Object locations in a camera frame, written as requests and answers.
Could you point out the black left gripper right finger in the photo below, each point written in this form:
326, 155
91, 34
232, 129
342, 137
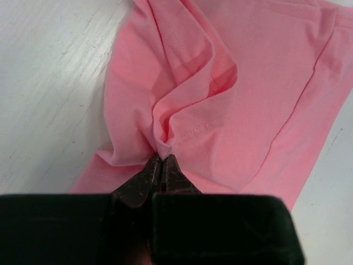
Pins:
173, 180

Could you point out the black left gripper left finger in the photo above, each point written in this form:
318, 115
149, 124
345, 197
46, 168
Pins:
135, 192

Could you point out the pink t-shirt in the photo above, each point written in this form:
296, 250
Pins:
243, 93

